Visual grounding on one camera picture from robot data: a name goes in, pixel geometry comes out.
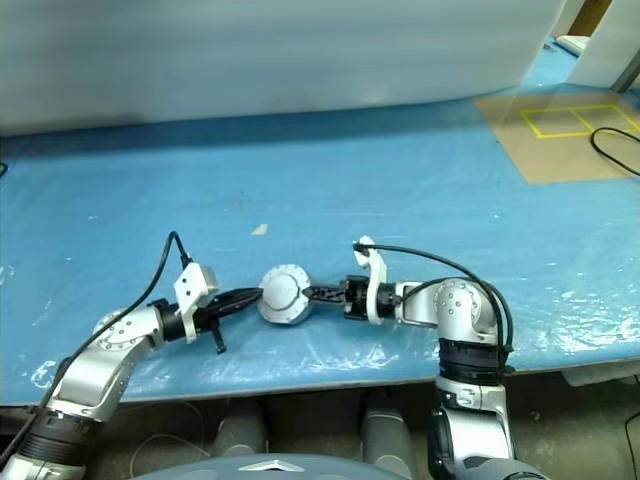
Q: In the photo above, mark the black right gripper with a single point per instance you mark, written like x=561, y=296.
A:
x=356, y=300

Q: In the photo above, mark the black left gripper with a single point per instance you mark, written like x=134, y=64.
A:
x=210, y=325

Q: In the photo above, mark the round silver motor cover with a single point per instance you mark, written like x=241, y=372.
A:
x=280, y=292

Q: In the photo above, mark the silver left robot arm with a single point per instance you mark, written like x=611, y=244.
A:
x=110, y=360

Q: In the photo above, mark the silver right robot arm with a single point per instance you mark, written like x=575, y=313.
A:
x=455, y=310

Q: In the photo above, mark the small beige tape piece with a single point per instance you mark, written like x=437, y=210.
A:
x=260, y=230

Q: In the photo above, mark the dark grey rounded cylinder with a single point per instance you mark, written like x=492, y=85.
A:
x=240, y=435
x=387, y=430

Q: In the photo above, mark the grey rounded shell with emblem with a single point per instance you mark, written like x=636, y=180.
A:
x=280, y=467

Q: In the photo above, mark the white foam backdrop sheet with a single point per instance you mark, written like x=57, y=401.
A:
x=250, y=55

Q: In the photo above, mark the brown cardboard sheet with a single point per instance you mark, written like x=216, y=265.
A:
x=550, y=155

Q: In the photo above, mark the flat white object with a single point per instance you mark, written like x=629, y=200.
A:
x=575, y=42

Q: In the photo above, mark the white upright board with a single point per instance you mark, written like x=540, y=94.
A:
x=600, y=50

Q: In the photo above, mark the brown wooden board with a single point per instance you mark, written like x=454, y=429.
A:
x=592, y=15

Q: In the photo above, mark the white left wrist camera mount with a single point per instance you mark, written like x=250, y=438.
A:
x=192, y=285

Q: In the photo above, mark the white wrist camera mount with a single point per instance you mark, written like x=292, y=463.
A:
x=375, y=280
x=192, y=285

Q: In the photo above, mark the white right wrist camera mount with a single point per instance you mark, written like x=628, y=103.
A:
x=375, y=280

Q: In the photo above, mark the grey metal post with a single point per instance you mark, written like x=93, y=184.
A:
x=631, y=65

